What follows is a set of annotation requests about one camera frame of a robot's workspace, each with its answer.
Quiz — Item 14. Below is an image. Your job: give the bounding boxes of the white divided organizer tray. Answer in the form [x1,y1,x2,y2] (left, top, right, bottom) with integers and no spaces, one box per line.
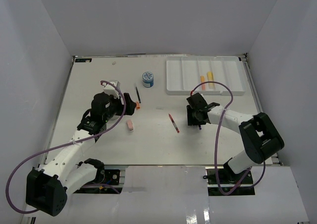
[166,56,246,96]

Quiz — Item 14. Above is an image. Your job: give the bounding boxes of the orange capped pink highlighter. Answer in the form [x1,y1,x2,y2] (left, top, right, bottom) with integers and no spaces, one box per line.
[200,76,206,91]

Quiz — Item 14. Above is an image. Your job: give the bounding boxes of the red gel pen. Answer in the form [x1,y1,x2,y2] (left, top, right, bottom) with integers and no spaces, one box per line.
[168,113,180,133]

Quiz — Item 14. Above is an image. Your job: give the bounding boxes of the black gel pen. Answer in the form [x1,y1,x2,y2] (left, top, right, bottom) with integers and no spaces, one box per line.
[134,83,141,103]

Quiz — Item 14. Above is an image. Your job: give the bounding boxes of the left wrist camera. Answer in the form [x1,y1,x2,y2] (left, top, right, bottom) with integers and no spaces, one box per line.
[101,80,120,99]

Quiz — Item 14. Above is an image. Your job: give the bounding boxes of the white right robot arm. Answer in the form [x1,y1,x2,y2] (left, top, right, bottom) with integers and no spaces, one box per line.
[186,93,285,184]

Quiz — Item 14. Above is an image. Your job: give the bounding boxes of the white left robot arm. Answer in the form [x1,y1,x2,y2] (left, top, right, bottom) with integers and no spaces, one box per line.
[26,92,137,217]

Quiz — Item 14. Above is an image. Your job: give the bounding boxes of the blue jar with label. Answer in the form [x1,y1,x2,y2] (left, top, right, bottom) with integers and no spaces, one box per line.
[142,71,154,88]

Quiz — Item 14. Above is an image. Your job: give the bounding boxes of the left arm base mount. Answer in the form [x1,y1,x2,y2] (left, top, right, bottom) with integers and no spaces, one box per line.
[74,158,124,194]

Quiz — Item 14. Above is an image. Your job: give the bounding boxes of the pink correction tape dispenser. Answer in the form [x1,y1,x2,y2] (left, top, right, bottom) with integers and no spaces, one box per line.
[126,119,134,131]

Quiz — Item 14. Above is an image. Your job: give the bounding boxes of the yellow highlighter in tray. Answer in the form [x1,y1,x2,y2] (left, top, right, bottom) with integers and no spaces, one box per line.
[207,71,215,89]

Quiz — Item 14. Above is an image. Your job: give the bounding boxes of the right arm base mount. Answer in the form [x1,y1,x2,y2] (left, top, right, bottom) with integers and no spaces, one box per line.
[203,168,255,196]

